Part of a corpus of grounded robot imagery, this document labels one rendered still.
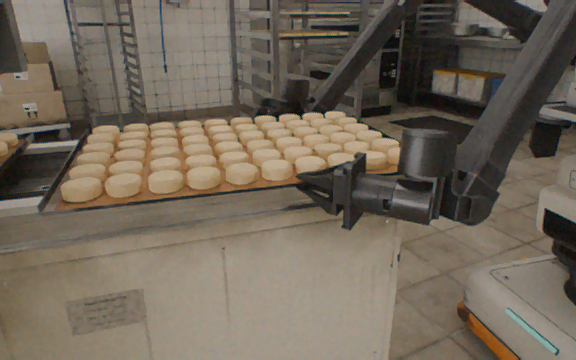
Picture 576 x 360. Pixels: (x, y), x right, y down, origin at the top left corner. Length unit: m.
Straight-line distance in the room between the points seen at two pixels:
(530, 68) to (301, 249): 0.44
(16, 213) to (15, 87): 3.84
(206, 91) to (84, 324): 4.47
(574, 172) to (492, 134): 0.77
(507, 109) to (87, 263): 0.64
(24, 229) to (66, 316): 0.15
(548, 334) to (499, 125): 0.97
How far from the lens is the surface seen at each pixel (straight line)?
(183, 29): 4.96
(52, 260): 0.69
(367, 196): 0.57
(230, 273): 0.71
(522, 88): 0.65
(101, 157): 0.75
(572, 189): 1.40
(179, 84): 4.99
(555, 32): 0.70
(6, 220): 0.68
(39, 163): 0.95
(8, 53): 1.10
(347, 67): 1.11
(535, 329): 1.52
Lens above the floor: 1.14
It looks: 22 degrees down
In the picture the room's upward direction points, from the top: straight up
